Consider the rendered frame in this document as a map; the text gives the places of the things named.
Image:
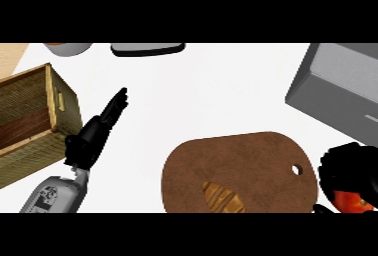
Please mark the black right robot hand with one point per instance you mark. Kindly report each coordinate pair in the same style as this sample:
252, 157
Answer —
347, 168

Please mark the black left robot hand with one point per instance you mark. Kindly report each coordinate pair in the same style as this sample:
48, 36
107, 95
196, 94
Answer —
90, 136

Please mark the red tomato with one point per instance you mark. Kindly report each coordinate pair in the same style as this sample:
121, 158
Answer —
349, 202

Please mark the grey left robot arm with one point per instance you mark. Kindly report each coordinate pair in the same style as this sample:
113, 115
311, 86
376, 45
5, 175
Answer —
53, 196

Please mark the brown wooden cutting board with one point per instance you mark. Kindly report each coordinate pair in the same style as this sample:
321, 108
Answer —
245, 166

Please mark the grey box appliance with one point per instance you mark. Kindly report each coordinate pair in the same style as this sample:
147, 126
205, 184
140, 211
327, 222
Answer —
339, 90

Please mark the golden bread loaf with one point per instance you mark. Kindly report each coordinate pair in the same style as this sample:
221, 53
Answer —
222, 198

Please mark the grey round bowl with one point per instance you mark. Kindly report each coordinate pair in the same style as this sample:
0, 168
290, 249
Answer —
67, 48

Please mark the black and grey flat appliance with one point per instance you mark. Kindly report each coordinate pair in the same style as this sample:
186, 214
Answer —
146, 49

